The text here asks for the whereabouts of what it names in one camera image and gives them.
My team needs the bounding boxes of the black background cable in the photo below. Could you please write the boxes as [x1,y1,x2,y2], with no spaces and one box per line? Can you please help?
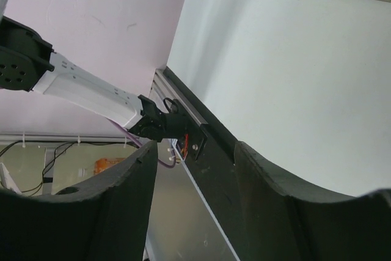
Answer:
[0,140,80,194]

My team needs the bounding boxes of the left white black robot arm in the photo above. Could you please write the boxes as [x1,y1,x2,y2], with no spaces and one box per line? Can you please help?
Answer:
[1,0,184,136]

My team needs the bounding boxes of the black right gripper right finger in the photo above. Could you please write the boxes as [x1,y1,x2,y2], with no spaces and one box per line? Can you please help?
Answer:
[234,142,390,260]

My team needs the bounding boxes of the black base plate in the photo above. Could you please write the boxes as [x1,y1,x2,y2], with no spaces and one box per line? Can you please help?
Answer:
[163,68,249,260]

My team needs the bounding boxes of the aluminium front rail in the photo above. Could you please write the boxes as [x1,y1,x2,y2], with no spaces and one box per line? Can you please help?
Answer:
[148,69,207,126]

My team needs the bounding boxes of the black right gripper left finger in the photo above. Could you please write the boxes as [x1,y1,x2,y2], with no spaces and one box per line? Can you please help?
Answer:
[1,141,158,260]

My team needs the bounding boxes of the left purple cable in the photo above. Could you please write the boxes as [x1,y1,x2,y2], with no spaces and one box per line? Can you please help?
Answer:
[108,119,177,169]

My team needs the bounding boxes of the orange background object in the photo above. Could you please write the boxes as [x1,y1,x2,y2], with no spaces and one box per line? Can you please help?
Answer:
[93,158,125,175]

